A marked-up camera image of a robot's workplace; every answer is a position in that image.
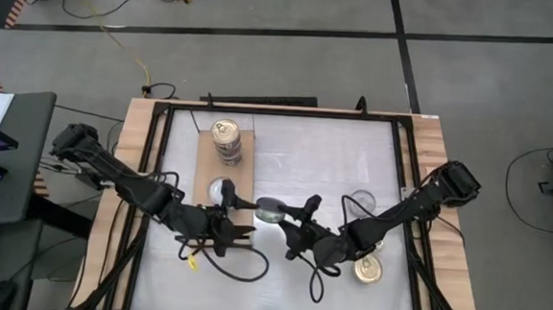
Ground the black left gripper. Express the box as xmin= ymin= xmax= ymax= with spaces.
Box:
xmin=166 ymin=176 xmax=261 ymax=260

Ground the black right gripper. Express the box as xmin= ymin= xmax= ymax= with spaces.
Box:
xmin=273 ymin=192 xmax=356 ymax=271

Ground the silver lidded green tuna can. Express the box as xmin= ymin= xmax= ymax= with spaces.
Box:
xmin=204 ymin=175 xmax=233 ymax=209
xmin=254 ymin=196 xmax=287 ymax=225
xmin=347 ymin=188 xmax=379 ymax=219

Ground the long black bar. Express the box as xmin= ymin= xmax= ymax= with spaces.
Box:
xmin=199 ymin=90 xmax=319 ymax=109

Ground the dark grey desk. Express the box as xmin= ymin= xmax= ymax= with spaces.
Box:
xmin=0 ymin=88 xmax=101 ymax=310

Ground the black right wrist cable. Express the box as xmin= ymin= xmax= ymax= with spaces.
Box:
xmin=296 ymin=251 xmax=344 ymax=307

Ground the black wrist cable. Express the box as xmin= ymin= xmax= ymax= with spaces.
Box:
xmin=175 ymin=234 xmax=273 ymax=285
xmin=296 ymin=251 xmax=344 ymax=307

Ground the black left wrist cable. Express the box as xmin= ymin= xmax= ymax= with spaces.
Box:
xmin=175 ymin=234 xmax=273 ymax=285

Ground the black cable loop with plug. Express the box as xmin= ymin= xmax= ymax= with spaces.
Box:
xmin=139 ymin=81 xmax=179 ymax=101

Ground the thin black curved floor cable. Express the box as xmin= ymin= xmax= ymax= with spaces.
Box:
xmin=501 ymin=144 xmax=553 ymax=235

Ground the yellow hanging cable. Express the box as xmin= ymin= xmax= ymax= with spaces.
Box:
xmin=54 ymin=0 xmax=158 ymax=88

